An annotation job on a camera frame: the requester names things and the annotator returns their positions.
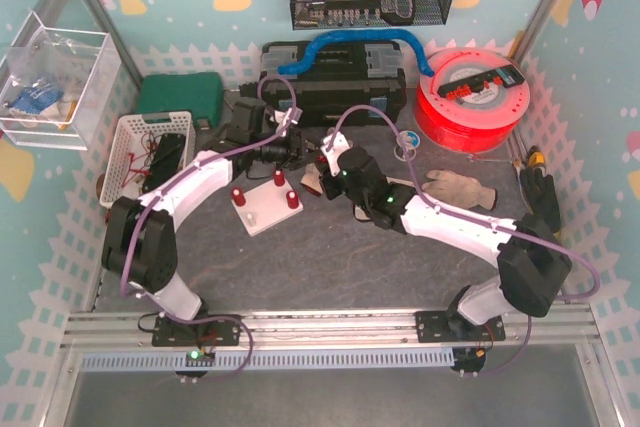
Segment white knit glove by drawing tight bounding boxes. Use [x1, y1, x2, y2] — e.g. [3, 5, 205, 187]
[421, 169, 497, 211]
[300, 163, 324, 197]

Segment large red spring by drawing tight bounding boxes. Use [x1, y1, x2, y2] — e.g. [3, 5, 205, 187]
[231, 188, 246, 207]
[286, 190, 300, 210]
[273, 169, 285, 187]

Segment white peg board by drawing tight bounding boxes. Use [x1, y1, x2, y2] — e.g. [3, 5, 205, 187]
[231, 180, 304, 237]

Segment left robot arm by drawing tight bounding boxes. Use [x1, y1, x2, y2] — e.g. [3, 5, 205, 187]
[101, 98, 305, 326]

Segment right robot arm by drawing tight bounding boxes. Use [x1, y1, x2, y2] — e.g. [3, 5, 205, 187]
[319, 143, 572, 340]

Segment green plastic case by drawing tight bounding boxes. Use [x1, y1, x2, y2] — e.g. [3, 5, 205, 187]
[135, 72, 224, 127]

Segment black battery holder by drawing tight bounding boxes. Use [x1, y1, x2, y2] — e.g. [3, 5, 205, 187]
[141, 133, 186, 193]

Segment black tool box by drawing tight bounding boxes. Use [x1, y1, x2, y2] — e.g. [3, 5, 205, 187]
[260, 41, 407, 127]

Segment white perforated basket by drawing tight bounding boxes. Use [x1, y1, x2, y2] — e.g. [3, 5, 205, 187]
[100, 111, 195, 209]

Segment red filament spool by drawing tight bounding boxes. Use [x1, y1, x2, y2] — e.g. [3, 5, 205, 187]
[413, 47, 531, 153]

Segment black power strip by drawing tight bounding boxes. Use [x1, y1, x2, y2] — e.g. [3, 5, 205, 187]
[437, 64, 525, 100]

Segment black rubber glove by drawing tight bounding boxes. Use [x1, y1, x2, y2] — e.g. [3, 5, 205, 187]
[519, 167, 561, 234]

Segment clear acrylic box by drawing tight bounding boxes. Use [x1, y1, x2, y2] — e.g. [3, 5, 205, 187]
[1, 13, 121, 151]

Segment blue white gloves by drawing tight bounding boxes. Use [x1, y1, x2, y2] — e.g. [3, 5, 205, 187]
[9, 79, 63, 115]

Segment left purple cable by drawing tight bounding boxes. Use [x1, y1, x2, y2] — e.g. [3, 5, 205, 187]
[119, 75, 301, 298]

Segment purple cable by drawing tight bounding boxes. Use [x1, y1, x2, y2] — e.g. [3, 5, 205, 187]
[327, 104, 601, 376]
[119, 75, 301, 298]

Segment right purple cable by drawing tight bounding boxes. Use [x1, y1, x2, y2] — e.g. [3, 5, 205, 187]
[327, 104, 601, 376]

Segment solder wire spool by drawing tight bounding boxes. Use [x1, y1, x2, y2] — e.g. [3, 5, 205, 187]
[394, 130, 421, 162]

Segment blue corrugated hose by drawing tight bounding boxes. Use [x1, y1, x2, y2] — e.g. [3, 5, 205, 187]
[277, 29, 435, 78]

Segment grey slotted cable duct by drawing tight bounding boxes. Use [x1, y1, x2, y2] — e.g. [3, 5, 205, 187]
[81, 347, 455, 373]

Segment aluminium rail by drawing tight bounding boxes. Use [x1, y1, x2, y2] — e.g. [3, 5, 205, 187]
[61, 302, 601, 351]

